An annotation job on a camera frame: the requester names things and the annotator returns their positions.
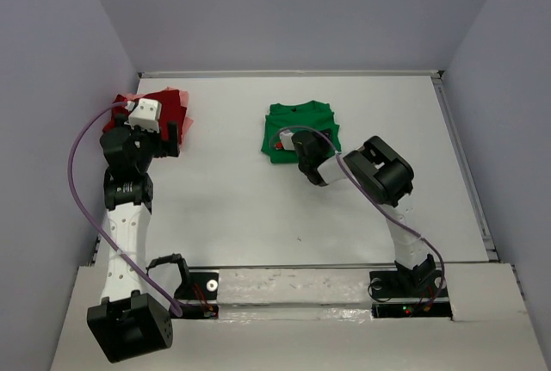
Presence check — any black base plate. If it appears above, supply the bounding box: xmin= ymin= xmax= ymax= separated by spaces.
xmin=368 ymin=269 xmax=453 ymax=319
xmin=135 ymin=267 xmax=220 ymax=319

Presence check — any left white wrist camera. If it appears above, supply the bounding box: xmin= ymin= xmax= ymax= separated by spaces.
xmin=127 ymin=98 xmax=162 ymax=133

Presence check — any folded pink t shirt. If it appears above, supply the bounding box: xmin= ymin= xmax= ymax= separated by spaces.
xmin=118 ymin=86 xmax=197 ymax=148

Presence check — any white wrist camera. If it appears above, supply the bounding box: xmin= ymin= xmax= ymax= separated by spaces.
xmin=127 ymin=98 xmax=162 ymax=133
xmin=275 ymin=129 xmax=294 ymax=151

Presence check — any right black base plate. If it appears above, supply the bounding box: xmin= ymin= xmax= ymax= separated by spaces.
xmin=368 ymin=269 xmax=453 ymax=319

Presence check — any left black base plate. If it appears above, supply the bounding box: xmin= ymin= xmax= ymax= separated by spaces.
xmin=135 ymin=267 xmax=220 ymax=319

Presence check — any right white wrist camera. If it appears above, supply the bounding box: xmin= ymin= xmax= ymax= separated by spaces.
xmin=275 ymin=129 xmax=294 ymax=151

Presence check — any folded dark red t shirt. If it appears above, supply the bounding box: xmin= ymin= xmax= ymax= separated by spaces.
xmin=102 ymin=90 xmax=188 ymax=148

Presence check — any green t shirt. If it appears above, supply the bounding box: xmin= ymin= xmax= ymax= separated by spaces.
xmin=261 ymin=101 xmax=342 ymax=164

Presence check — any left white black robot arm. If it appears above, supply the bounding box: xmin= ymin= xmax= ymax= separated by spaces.
xmin=87 ymin=121 xmax=190 ymax=363

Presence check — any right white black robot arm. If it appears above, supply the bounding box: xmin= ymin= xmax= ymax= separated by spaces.
xmin=280 ymin=127 xmax=444 ymax=304

